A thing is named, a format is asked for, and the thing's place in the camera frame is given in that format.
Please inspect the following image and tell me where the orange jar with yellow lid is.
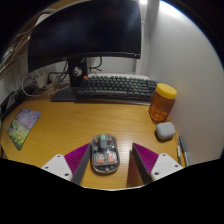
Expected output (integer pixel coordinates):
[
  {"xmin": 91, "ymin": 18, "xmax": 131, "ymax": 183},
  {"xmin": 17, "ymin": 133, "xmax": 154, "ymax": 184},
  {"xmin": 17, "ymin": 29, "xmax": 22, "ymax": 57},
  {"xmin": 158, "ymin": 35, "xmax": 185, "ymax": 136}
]
[{"xmin": 148, "ymin": 82, "xmax": 178, "ymax": 123}]

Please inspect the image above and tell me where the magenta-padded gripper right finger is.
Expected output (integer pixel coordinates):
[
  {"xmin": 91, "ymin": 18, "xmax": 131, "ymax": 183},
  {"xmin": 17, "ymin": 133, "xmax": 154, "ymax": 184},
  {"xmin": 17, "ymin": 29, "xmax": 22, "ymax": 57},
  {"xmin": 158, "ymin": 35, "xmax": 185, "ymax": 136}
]
[{"xmin": 132, "ymin": 142, "xmax": 185, "ymax": 184}]

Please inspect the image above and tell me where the dark grey keyboard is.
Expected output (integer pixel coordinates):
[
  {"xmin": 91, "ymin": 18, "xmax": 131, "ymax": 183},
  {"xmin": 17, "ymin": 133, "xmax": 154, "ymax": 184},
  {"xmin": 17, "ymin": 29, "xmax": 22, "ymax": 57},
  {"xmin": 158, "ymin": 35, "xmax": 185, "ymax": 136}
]
[{"xmin": 74, "ymin": 75, "xmax": 158, "ymax": 103}]

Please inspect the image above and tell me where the white cable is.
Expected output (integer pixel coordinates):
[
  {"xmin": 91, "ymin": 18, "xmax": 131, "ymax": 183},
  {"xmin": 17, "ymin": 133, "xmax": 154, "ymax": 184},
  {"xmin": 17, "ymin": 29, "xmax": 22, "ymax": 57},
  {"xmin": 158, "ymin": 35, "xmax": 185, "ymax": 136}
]
[{"xmin": 21, "ymin": 76, "xmax": 72, "ymax": 98}]

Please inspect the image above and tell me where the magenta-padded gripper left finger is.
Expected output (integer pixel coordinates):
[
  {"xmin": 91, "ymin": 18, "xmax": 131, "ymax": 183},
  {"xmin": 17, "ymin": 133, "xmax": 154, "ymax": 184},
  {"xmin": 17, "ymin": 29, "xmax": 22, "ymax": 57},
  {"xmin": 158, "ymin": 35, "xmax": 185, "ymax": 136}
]
[{"xmin": 40, "ymin": 143, "xmax": 92, "ymax": 185}]

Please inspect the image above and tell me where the wooden wall shelf unit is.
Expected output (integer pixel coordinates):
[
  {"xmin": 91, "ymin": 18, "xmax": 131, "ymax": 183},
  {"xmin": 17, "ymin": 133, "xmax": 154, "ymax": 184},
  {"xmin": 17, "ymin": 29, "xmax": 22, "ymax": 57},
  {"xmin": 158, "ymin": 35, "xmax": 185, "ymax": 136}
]
[{"xmin": 0, "ymin": 28, "xmax": 34, "ymax": 69}]

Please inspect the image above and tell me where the black cable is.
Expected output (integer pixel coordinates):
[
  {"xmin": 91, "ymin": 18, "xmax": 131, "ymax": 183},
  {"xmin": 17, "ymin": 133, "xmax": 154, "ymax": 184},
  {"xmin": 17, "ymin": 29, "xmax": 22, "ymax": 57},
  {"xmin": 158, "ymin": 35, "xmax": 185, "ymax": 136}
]
[{"xmin": 87, "ymin": 56, "xmax": 104, "ymax": 73}]

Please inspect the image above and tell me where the flower landscape print mouse pad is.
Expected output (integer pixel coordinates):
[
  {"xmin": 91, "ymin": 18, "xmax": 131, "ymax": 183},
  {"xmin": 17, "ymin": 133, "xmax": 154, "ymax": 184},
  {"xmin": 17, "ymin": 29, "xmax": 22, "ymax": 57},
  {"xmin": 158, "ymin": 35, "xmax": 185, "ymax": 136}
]
[{"xmin": 7, "ymin": 108, "xmax": 43, "ymax": 152}]

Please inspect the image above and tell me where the white power strip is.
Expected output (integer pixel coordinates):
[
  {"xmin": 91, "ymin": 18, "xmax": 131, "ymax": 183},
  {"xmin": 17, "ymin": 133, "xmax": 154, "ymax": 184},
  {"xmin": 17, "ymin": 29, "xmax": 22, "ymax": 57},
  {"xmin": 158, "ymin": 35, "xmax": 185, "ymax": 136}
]
[{"xmin": 33, "ymin": 71, "xmax": 62, "ymax": 89}]

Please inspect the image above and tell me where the small grey earbuds case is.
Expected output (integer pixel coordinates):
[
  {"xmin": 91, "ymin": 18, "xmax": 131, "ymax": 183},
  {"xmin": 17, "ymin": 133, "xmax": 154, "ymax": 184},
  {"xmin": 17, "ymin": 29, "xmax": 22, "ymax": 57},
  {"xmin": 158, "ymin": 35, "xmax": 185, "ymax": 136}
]
[{"xmin": 155, "ymin": 121, "xmax": 176, "ymax": 141}]

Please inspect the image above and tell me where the transparent computer mouse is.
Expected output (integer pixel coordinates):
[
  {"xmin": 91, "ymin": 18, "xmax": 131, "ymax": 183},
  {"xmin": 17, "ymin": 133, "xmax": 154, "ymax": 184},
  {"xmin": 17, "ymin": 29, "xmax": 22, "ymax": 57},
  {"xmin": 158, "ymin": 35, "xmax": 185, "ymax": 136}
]
[{"xmin": 89, "ymin": 133, "xmax": 120, "ymax": 174}]

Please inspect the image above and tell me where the black computer monitor with stand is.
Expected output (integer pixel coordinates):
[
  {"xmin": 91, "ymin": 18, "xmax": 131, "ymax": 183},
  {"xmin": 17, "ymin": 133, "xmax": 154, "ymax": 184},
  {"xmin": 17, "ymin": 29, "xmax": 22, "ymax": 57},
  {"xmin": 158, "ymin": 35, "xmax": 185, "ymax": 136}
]
[{"xmin": 27, "ymin": 0, "xmax": 142, "ymax": 103}]

